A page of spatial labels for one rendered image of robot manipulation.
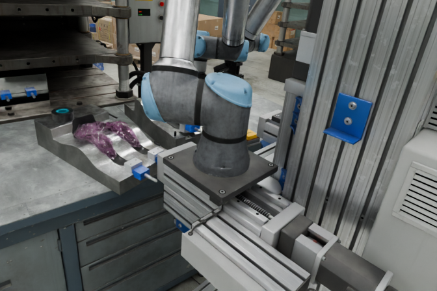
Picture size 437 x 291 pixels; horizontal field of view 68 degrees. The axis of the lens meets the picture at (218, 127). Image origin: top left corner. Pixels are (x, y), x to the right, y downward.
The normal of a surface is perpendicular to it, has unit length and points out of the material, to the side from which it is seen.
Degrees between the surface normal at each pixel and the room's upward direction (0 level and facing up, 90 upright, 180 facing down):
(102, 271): 90
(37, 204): 0
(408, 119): 90
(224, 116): 90
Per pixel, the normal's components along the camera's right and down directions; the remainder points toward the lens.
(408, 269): -0.70, 0.25
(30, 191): 0.09, -0.90
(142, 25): 0.61, 0.39
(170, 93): -0.02, 0.01
